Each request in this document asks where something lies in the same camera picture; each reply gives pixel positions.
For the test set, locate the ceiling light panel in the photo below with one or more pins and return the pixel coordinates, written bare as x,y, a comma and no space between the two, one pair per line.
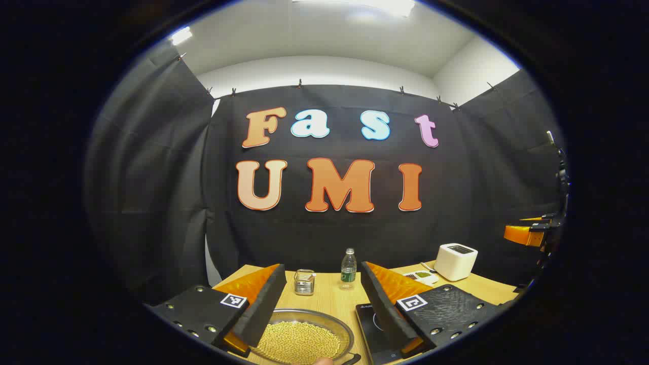
365,6
181,35

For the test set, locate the black backdrop cloth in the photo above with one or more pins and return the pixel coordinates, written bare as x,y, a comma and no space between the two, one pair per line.
304,233

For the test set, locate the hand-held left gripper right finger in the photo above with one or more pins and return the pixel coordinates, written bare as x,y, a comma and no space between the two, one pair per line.
385,314

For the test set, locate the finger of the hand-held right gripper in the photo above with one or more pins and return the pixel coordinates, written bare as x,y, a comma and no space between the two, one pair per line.
522,234

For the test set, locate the black induction cooktop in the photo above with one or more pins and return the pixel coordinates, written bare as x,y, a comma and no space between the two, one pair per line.
370,329

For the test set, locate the steel pot with soybeans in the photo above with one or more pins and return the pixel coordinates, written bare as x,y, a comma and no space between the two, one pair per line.
299,339

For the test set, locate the white divided dish with beans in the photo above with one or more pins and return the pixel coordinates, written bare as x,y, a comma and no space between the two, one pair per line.
423,277

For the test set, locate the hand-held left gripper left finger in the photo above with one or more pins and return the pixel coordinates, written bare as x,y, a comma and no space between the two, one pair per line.
266,309

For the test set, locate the white toaster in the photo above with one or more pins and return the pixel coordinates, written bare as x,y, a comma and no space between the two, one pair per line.
455,263

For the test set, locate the clear plastic water bottle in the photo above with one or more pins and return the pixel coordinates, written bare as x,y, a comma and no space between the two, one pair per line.
348,271

